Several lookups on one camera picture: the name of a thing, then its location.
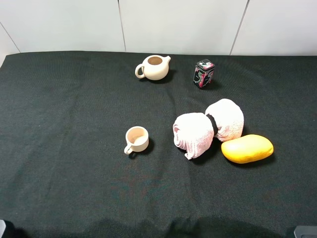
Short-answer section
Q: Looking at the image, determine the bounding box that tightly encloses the cream ceramic cup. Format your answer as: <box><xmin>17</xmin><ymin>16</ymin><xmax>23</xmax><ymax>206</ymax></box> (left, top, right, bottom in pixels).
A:
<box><xmin>124</xmin><ymin>126</ymin><xmax>149</xmax><ymax>155</ymax></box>

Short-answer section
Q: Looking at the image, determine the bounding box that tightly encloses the cream ceramic teapot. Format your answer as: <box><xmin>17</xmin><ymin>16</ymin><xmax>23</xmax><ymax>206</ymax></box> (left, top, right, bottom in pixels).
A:
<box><xmin>135</xmin><ymin>55</ymin><xmax>171</xmax><ymax>81</ymax></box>

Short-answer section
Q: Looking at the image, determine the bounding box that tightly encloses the black floral tin box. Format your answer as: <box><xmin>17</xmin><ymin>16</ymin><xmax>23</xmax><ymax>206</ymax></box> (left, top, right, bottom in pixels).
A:
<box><xmin>193</xmin><ymin>59</ymin><xmax>215</xmax><ymax>89</ymax></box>

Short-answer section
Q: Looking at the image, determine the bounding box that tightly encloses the black tablecloth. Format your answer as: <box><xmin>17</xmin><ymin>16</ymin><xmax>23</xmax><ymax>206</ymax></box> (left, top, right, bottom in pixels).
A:
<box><xmin>0</xmin><ymin>52</ymin><xmax>317</xmax><ymax>238</ymax></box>

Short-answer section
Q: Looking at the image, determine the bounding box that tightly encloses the grey device right corner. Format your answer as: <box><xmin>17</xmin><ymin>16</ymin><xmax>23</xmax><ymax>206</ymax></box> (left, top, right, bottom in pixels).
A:
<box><xmin>294</xmin><ymin>226</ymin><xmax>317</xmax><ymax>238</ymax></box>

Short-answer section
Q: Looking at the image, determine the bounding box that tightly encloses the grey device left corner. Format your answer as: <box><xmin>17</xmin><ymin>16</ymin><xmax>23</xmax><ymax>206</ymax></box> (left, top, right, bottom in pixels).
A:
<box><xmin>0</xmin><ymin>220</ymin><xmax>6</xmax><ymax>238</ymax></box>

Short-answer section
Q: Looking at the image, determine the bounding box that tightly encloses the black hair band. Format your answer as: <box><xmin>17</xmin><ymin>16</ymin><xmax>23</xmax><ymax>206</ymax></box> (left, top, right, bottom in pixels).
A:
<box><xmin>206</xmin><ymin>114</ymin><xmax>218</xmax><ymax>137</ymax></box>

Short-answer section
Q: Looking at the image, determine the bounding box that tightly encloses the yellow mango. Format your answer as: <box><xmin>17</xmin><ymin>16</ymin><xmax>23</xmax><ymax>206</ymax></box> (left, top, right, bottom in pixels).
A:
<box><xmin>221</xmin><ymin>134</ymin><xmax>274</xmax><ymax>164</ymax></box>

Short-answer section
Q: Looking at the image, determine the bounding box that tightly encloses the pink rolled towel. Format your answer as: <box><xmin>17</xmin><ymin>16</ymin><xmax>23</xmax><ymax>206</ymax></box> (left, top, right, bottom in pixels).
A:
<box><xmin>172</xmin><ymin>99</ymin><xmax>244</xmax><ymax>160</ymax></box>

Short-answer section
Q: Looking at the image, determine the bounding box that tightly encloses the grey device corner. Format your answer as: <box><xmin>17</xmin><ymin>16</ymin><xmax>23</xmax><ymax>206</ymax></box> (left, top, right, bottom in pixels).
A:
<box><xmin>294</xmin><ymin>226</ymin><xmax>317</xmax><ymax>238</ymax></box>
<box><xmin>0</xmin><ymin>220</ymin><xmax>6</xmax><ymax>238</ymax></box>

